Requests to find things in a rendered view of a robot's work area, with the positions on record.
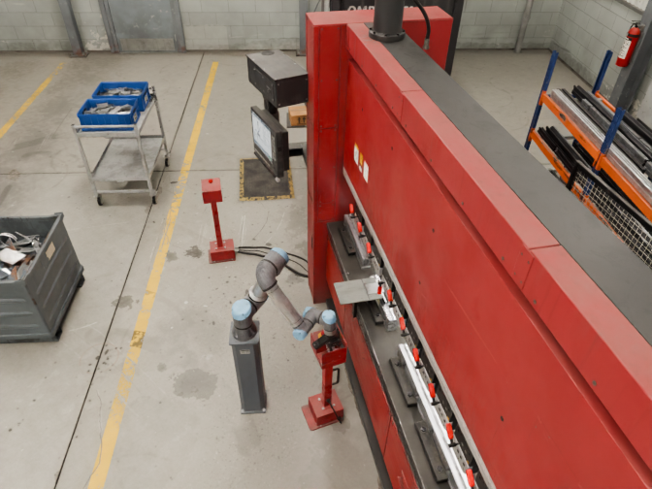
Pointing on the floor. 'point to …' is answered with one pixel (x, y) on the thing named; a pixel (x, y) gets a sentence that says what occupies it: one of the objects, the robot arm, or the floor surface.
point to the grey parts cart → (125, 153)
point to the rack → (585, 142)
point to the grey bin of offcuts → (36, 277)
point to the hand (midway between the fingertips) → (329, 353)
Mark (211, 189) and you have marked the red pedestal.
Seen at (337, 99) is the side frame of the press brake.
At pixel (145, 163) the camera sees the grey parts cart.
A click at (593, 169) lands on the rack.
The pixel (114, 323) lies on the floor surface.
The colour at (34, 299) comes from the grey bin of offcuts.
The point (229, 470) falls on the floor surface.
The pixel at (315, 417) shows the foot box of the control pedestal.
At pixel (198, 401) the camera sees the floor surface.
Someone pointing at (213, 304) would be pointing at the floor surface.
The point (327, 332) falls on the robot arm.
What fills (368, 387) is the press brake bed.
